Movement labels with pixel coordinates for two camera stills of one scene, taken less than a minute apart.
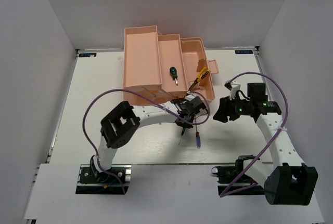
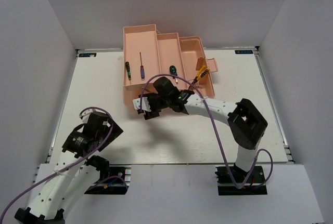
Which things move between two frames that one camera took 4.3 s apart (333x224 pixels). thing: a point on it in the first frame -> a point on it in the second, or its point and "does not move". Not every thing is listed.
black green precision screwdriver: (182, 134) -> (127, 66)
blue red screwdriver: (197, 137) -> (142, 74)
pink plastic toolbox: (165, 66) does not move
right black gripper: (225, 109) -> (153, 114)
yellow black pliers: (203, 73) does not move
